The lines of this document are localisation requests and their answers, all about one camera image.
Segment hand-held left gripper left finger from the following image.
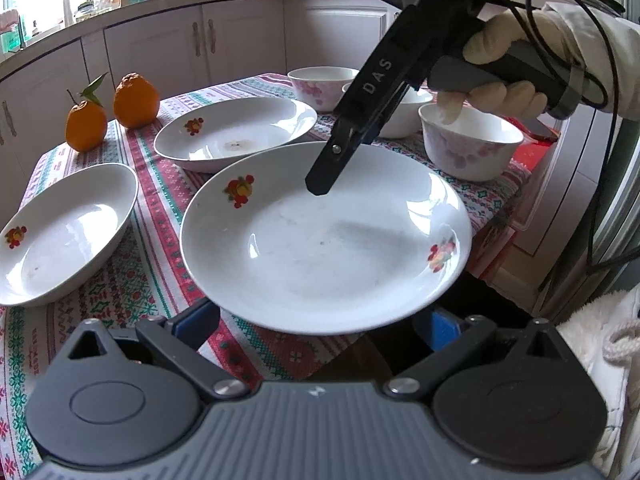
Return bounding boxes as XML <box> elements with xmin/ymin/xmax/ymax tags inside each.
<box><xmin>64</xmin><ymin>298</ymin><xmax>253</xmax><ymax>405</ymax></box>

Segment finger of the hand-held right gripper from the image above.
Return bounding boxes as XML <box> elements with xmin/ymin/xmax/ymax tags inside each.
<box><xmin>305</xmin><ymin>117</ymin><xmax>371</xmax><ymax>197</ymax></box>
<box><xmin>361</xmin><ymin>84</ymin><xmax>419</xmax><ymax>145</ymax></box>

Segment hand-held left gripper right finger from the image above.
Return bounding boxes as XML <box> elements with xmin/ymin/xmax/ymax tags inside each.
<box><xmin>384</xmin><ymin>309</ymin><xmax>570</xmax><ymax>403</ymax></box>

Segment white pink floral bowl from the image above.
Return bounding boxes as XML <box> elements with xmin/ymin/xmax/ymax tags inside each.
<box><xmin>419</xmin><ymin>104</ymin><xmax>524</xmax><ymax>182</ymax></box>
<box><xmin>287</xmin><ymin>66</ymin><xmax>361</xmax><ymax>113</ymax></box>
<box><xmin>342</xmin><ymin>82</ymin><xmax>434</xmax><ymax>139</ymax></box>

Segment large white floral plate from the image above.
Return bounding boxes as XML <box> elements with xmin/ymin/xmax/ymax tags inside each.
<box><xmin>180</xmin><ymin>141</ymin><xmax>473</xmax><ymax>336</ymax></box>

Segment person's right forearm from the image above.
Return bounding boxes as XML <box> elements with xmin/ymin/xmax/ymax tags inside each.
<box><xmin>542</xmin><ymin>1</ymin><xmax>640</xmax><ymax>122</ymax></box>

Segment person's right hand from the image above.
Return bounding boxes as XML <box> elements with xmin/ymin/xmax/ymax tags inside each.
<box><xmin>436</xmin><ymin>9</ymin><xmax>577</xmax><ymax>126</ymax></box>

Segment red green patterned tablecloth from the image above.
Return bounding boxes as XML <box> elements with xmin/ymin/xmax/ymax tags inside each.
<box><xmin>0</xmin><ymin>72</ymin><xmax>526</xmax><ymax>480</ymax></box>

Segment red cardboard box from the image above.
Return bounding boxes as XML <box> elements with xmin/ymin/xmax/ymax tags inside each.
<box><xmin>512</xmin><ymin>118</ymin><xmax>561</xmax><ymax>177</ymax></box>

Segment white fleece jacket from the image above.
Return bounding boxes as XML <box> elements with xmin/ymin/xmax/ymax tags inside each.
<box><xmin>555</xmin><ymin>289</ymin><xmax>640</xmax><ymax>480</ymax></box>

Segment bumpy orange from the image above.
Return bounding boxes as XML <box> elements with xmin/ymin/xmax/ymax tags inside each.
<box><xmin>113</xmin><ymin>73</ymin><xmax>161</xmax><ymax>129</ymax></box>

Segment orange with green leaf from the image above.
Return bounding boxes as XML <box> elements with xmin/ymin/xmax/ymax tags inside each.
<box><xmin>65</xmin><ymin>72</ymin><xmax>109</xmax><ymax>153</ymax></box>

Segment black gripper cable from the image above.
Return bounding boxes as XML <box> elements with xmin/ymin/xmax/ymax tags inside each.
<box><xmin>492</xmin><ymin>0</ymin><xmax>640</xmax><ymax>273</ymax></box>

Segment white jacket drawstring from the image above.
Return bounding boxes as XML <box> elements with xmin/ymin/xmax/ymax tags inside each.
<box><xmin>601</xmin><ymin>321</ymin><xmax>640</xmax><ymax>362</ymax></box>

